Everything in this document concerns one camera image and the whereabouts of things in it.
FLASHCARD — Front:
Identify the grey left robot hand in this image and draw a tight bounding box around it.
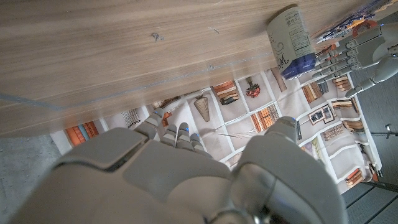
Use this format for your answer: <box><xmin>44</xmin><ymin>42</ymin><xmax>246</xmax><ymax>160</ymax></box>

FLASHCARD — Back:
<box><xmin>312</xmin><ymin>21</ymin><xmax>398</xmax><ymax>99</ymax></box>

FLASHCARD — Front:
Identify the silver drink can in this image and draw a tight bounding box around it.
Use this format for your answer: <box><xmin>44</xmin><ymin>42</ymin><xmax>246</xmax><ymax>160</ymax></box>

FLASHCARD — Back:
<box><xmin>266</xmin><ymin>6</ymin><xmax>318</xmax><ymax>81</ymax></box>

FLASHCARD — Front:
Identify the grey perforated metal panel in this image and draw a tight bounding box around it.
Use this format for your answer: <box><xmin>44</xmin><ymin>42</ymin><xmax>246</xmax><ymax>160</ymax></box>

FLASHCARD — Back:
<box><xmin>341</xmin><ymin>183</ymin><xmax>398</xmax><ymax>224</ymax></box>

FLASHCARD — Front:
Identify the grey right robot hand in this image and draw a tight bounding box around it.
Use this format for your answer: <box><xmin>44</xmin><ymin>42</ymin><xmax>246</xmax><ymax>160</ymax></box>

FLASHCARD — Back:
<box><xmin>9</xmin><ymin>108</ymin><xmax>349</xmax><ymax>224</ymax></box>

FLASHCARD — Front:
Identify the printed bookshelf fabric backdrop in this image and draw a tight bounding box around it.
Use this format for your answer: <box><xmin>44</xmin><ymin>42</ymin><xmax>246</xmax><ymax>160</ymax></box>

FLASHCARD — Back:
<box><xmin>49</xmin><ymin>65</ymin><xmax>384</xmax><ymax>194</ymax></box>

